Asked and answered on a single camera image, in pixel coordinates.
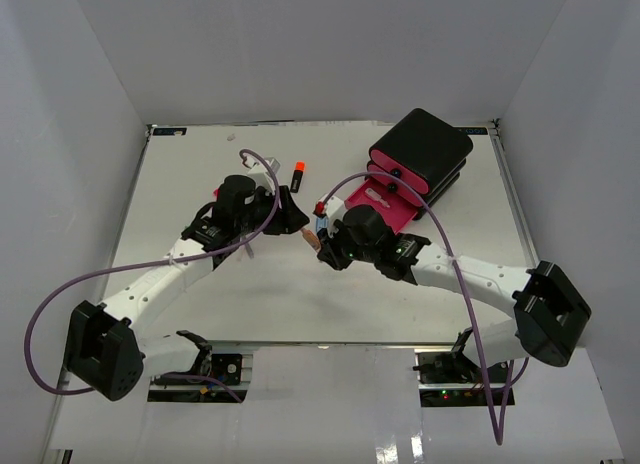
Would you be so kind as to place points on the right dark table label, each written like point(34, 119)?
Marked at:
point(473, 130)

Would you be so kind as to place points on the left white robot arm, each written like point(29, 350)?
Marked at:
point(105, 346)

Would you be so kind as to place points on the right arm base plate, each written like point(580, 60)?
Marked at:
point(446, 368)

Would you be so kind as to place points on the black pink drawer organizer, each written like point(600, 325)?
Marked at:
point(415, 162)

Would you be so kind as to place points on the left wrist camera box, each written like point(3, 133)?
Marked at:
point(259, 173)

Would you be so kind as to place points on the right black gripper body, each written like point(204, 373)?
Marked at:
point(341, 248)

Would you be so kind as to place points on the pink translucent correction pen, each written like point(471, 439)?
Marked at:
point(376, 197)

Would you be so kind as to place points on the orange cap black highlighter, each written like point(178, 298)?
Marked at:
point(297, 177)

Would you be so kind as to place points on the dark blue table label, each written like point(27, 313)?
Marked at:
point(169, 131)

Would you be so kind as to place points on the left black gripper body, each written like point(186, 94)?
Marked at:
point(264, 205)

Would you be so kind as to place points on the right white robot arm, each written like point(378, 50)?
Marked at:
point(546, 314)

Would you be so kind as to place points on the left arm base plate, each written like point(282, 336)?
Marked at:
point(224, 367)

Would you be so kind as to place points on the purple slim highlighter pen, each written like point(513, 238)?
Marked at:
point(249, 251)

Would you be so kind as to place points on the orange translucent correction pen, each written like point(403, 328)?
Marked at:
point(311, 239)

